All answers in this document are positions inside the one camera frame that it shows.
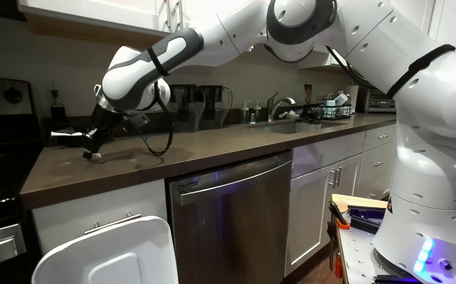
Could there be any black dish rack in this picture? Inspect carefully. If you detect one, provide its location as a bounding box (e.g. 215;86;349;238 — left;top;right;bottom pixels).
309;93;357;123

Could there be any chrome kitchen faucet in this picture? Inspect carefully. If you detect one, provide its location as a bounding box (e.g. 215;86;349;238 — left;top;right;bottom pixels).
265;90;298;123

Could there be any silver toaster oven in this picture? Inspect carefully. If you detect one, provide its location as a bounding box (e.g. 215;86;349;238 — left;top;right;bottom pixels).
360;85;398;115

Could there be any black stainless stove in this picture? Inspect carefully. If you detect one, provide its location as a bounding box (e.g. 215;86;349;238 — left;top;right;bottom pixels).
0;72;46;284

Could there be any dark glass bottle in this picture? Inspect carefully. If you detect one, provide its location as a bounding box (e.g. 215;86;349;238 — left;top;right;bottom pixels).
47;86;68;131

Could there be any small soap bottle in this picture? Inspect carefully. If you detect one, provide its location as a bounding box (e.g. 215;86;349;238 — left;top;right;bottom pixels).
240;101;251;126
252;101;263;124

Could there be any narrow white lower cabinet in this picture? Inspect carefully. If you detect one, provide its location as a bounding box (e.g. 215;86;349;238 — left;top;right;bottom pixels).
30;178;169;255

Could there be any white upper cabinet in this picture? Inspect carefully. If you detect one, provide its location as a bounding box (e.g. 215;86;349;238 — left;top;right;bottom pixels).
16;0;186;38

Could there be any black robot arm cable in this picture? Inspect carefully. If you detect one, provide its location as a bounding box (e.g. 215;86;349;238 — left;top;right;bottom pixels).
131;77;175;157

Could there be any wide white lower cabinet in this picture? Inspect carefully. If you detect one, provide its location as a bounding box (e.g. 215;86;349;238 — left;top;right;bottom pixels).
282;121;399;279

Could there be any orange-handled black clamp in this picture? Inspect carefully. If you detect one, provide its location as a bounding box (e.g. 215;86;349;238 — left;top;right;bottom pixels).
333;251;345;280
327;200;353;232

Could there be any light wooden board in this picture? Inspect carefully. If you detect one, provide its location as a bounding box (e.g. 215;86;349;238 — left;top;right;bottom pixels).
330;192;390;213

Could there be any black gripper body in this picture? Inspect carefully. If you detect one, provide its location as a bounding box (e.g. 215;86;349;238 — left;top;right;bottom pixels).
85;102;126;154

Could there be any stainless steel dishwasher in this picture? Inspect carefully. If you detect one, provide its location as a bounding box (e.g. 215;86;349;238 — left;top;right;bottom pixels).
166;150;295;284

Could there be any white robot mounting table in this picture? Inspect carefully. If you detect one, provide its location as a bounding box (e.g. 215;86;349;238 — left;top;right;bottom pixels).
336;224;456;284

